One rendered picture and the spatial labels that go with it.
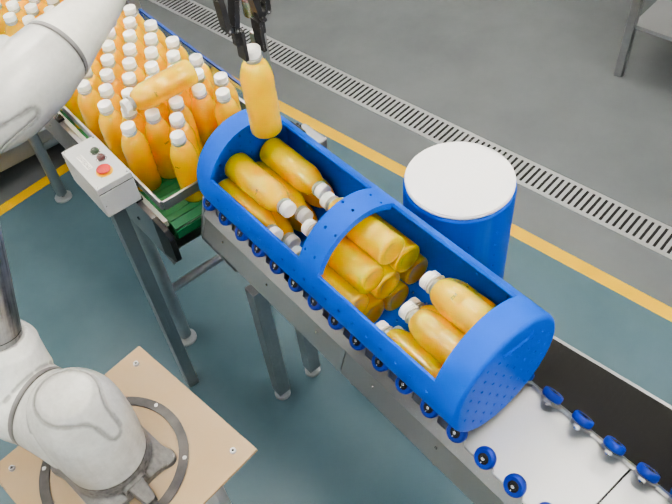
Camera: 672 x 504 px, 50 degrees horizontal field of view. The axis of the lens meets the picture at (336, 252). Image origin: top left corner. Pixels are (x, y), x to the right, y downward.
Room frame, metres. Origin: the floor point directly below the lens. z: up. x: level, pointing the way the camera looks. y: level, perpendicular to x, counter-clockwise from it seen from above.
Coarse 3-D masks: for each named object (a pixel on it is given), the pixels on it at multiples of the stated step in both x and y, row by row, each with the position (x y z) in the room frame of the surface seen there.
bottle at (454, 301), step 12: (432, 288) 0.86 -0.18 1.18; (444, 288) 0.84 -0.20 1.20; (456, 288) 0.84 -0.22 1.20; (468, 288) 0.85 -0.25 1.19; (432, 300) 0.84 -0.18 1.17; (444, 300) 0.82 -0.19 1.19; (456, 300) 0.81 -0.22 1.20; (468, 300) 0.81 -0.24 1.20; (480, 300) 0.81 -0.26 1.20; (444, 312) 0.81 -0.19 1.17; (456, 312) 0.79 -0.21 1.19; (468, 312) 0.78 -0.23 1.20; (480, 312) 0.78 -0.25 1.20; (456, 324) 0.78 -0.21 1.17; (468, 324) 0.76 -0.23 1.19
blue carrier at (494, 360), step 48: (240, 144) 1.40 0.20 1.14; (288, 144) 1.48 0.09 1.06; (336, 192) 1.31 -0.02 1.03; (384, 192) 1.13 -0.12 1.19; (336, 240) 0.99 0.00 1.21; (432, 240) 1.05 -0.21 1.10; (480, 288) 0.93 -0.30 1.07; (384, 336) 0.79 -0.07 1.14; (480, 336) 0.71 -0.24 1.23; (528, 336) 0.73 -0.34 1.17; (432, 384) 0.68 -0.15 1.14; (480, 384) 0.65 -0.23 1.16
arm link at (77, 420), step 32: (32, 384) 0.71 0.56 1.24; (64, 384) 0.67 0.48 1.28; (96, 384) 0.68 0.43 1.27; (32, 416) 0.63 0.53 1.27; (64, 416) 0.62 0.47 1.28; (96, 416) 0.62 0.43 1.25; (128, 416) 0.66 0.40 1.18; (32, 448) 0.62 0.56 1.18; (64, 448) 0.58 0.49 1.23; (96, 448) 0.59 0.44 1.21; (128, 448) 0.62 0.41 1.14; (96, 480) 0.58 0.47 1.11
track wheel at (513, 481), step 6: (510, 474) 0.56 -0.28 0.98; (516, 474) 0.55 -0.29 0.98; (504, 480) 0.55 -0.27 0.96; (510, 480) 0.55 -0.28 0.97; (516, 480) 0.54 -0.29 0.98; (522, 480) 0.54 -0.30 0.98; (504, 486) 0.54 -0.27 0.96; (510, 486) 0.54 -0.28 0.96; (516, 486) 0.53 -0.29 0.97; (522, 486) 0.53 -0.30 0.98; (510, 492) 0.53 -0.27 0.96; (516, 492) 0.52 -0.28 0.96; (522, 492) 0.52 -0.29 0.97
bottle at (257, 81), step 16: (256, 64) 1.31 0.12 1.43; (240, 80) 1.32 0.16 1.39; (256, 80) 1.29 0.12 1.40; (272, 80) 1.31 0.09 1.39; (256, 96) 1.29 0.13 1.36; (272, 96) 1.30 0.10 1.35; (256, 112) 1.29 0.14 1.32; (272, 112) 1.30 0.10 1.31; (256, 128) 1.30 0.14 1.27; (272, 128) 1.29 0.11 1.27
